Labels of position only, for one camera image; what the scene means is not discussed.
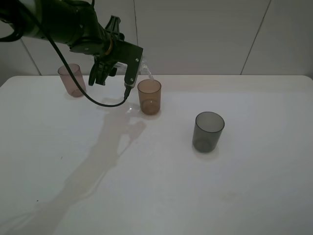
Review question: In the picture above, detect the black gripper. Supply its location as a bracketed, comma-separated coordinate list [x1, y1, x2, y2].
[89, 15, 127, 86]

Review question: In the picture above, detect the grey translucent cup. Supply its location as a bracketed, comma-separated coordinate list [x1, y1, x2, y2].
[192, 112, 225, 153]

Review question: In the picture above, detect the orange translucent cup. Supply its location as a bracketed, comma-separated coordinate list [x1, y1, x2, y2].
[137, 79, 161, 116]

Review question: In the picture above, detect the black camera cable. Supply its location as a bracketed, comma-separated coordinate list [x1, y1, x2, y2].
[0, 0, 132, 107]

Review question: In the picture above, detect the mauve translucent cup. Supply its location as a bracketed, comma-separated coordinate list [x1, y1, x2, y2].
[58, 64, 86, 97]

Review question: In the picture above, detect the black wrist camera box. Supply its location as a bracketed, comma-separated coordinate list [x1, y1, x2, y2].
[111, 40, 143, 88]

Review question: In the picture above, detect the clear plastic water bottle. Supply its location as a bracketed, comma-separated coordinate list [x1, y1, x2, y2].
[114, 56, 154, 80]

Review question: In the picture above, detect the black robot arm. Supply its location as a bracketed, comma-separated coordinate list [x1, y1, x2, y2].
[0, 0, 143, 87]

